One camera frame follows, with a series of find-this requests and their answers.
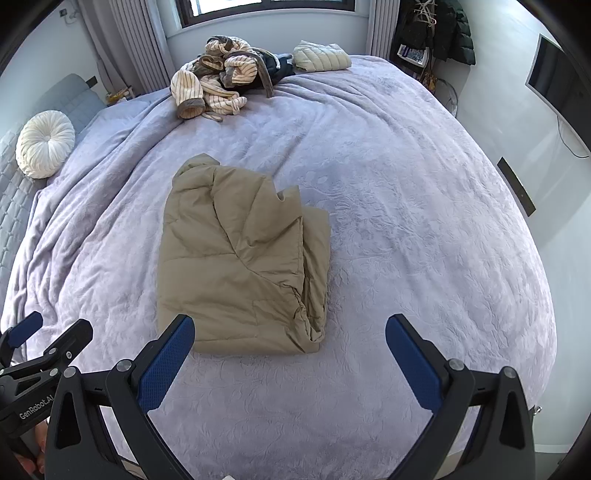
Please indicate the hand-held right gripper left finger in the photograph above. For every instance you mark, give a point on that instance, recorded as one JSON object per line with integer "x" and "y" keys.
{"x": 166, "y": 364}

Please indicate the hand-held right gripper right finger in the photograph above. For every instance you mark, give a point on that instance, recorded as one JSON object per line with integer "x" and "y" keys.
{"x": 413, "y": 364}

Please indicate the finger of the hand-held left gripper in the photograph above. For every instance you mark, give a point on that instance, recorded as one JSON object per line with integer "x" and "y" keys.
{"x": 69, "y": 341}
{"x": 23, "y": 330}

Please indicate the khaki puffer jacket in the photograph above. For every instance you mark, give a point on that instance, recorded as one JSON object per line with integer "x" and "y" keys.
{"x": 231, "y": 277}

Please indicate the person's left hand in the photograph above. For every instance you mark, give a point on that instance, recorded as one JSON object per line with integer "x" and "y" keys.
{"x": 39, "y": 443}

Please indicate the lavender blanket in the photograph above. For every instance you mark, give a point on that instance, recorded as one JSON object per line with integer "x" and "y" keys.
{"x": 392, "y": 207}

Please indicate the round white pillow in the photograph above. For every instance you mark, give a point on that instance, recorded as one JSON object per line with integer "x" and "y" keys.
{"x": 44, "y": 145}

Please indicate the grey quilted headboard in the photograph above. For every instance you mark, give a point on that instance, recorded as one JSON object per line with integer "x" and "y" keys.
{"x": 60, "y": 99}

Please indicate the bedside clutter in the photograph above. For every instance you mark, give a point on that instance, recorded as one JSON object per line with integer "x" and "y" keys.
{"x": 117, "y": 96}

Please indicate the cream striped robe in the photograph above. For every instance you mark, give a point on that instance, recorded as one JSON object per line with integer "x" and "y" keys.
{"x": 203, "y": 87}

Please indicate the grey curtain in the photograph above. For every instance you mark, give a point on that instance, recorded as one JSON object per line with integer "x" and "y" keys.
{"x": 382, "y": 27}
{"x": 129, "y": 41}

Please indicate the printed box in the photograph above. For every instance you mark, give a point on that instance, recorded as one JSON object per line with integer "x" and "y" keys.
{"x": 412, "y": 54}

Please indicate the dark garment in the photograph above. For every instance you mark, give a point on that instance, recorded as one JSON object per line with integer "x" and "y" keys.
{"x": 279, "y": 69}

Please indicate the cream quilted jacket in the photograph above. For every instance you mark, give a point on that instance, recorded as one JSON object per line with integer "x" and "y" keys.
{"x": 321, "y": 56}

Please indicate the hanging black coats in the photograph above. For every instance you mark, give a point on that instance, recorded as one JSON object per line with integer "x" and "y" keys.
{"x": 452, "y": 32}

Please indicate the dark framed window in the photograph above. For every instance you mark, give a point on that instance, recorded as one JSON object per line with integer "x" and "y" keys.
{"x": 268, "y": 7}

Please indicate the black wall panel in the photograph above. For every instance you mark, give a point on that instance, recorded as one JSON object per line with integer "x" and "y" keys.
{"x": 517, "y": 184}

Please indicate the wall television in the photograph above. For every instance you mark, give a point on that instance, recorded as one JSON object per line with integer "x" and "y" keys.
{"x": 554, "y": 78}

